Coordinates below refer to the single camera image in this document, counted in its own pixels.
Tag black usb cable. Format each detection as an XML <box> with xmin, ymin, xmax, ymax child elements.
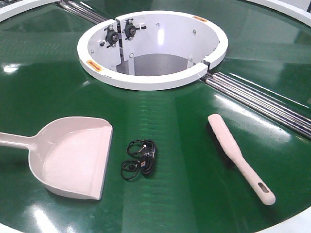
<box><xmin>121</xmin><ymin>139</ymin><xmax>157</xmax><ymax>181</ymax></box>

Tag beige plastic dustpan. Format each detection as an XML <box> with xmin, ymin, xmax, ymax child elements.
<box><xmin>0</xmin><ymin>116</ymin><xmax>113</xmax><ymax>200</ymax></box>

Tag beige hand brush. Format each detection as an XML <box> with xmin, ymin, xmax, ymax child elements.
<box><xmin>207</xmin><ymin>114</ymin><xmax>276</xmax><ymax>205</ymax></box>

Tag yellow warning sticker front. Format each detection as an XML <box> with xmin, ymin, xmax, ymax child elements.
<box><xmin>87</xmin><ymin>60</ymin><xmax>103</xmax><ymax>72</ymax></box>

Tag yellow warning sticker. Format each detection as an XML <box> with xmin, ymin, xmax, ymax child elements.
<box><xmin>87</xmin><ymin>60</ymin><xmax>103</xmax><ymax>72</ymax></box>
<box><xmin>193</xmin><ymin>16</ymin><xmax>208</xmax><ymax>22</ymax></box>

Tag black right flange bearing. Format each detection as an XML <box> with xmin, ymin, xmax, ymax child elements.
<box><xmin>121</xmin><ymin>18</ymin><xmax>147</xmax><ymax>40</ymax></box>

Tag black flange bearing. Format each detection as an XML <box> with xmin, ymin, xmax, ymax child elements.
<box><xmin>121</xmin><ymin>18</ymin><xmax>147</xmax><ymax>40</ymax></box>
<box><xmin>105</xmin><ymin>25</ymin><xmax>119</xmax><ymax>48</ymax></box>

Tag black left flange bearing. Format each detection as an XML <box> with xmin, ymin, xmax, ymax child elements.
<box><xmin>105</xmin><ymin>25</ymin><xmax>119</xmax><ymax>48</ymax></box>

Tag yellow warning sticker rear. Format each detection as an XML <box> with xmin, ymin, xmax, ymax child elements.
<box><xmin>193</xmin><ymin>16</ymin><xmax>208</xmax><ymax>22</ymax></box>

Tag steel rollers top left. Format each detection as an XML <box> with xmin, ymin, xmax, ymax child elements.
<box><xmin>56</xmin><ymin>0</ymin><xmax>108</xmax><ymax>24</ymax></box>

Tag steel rollers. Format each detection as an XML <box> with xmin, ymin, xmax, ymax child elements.
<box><xmin>56</xmin><ymin>0</ymin><xmax>108</xmax><ymax>24</ymax></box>
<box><xmin>200</xmin><ymin>72</ymin><xmax>311</xmax><ymax>139</ymax></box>

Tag steel rollers right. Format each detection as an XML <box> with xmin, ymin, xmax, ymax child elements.
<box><xmin>200</xmin><ymin>72</ymin><xmax>311</xmax><ymax>139</ymax></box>

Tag white outer rim right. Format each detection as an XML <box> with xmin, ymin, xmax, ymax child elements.
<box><xmin>249</xmin><ymin>0</ymin><xmax>311</xmax><ymax>27</ymax></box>

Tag white rim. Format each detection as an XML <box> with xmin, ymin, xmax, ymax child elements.
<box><xmin>0</xmin><ymin>0</ymin><xmax>56</xmax><ymax>22</ymax></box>
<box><xmin>249</xmin><ymin>0</ymin><xmax>311</xmax><ymax>27</ymax></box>

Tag white outer rim left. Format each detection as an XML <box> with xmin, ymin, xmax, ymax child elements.
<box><xmin>0</xmin><ymin>0</ymin><xmax>56</xmax><ymax>22</ymax></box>

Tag white inner conveyor ring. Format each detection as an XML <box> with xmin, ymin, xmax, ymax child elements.
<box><xmin>77</xmin><ymin>10</ymin><xmax>229</xmax><ymax>91</ymax></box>

